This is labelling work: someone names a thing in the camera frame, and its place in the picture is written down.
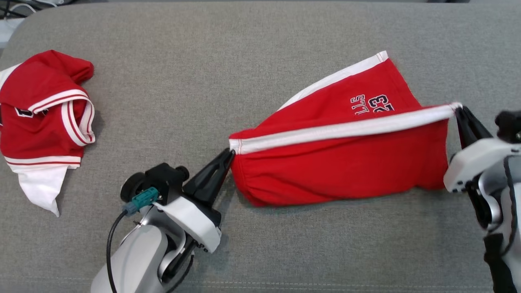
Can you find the black left wrist motor cylinder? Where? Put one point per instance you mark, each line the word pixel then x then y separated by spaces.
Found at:
pixel 131 187

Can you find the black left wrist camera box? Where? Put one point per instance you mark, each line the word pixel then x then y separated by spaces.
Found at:
pixel 165 177

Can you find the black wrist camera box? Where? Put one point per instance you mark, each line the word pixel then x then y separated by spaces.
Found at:
pixel 508 124
pixel 165 177

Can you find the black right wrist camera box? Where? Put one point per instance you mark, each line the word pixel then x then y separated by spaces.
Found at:
pixel 508 124

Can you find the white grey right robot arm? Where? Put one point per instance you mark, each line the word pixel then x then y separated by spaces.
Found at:
pixel 513 228

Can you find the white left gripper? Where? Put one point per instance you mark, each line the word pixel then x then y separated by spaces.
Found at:
pixel 191 219

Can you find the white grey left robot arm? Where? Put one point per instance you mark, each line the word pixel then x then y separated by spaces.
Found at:
pixel 138 252

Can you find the red shorts with white stripe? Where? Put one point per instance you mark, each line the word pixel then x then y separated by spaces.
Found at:
pixel 325 171

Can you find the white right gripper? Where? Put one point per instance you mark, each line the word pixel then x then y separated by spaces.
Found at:
pixel 472 158

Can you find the red white jersey shirt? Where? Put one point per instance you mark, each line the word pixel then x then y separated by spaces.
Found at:
pixel 40 77

